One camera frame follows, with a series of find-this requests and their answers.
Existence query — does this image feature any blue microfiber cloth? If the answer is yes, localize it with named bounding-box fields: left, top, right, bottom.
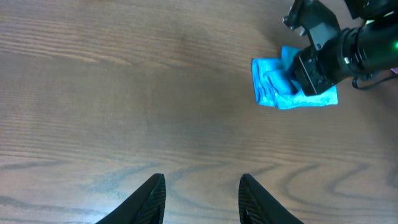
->
left=252, top=46, right=338, bottom=110

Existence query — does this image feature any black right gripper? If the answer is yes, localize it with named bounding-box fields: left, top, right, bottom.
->
left=293, top=26, right=397, bottom=96

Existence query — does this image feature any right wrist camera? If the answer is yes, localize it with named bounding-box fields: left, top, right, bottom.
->
left=282, top=0, right=341, bottom=50

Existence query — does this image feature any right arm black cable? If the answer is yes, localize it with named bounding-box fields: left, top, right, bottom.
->
left=351, top=73, right=398, bottom=91

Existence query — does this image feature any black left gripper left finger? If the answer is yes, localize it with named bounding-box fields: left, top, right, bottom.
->
left=96, top=173, right=166, bottom=224

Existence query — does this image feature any lower purple microfiber cloth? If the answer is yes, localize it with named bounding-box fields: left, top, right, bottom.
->
left=391, top=67, right=398, bottom=74

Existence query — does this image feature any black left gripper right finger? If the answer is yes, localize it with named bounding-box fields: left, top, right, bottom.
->
left=238, top=174, right=303, bottom=224

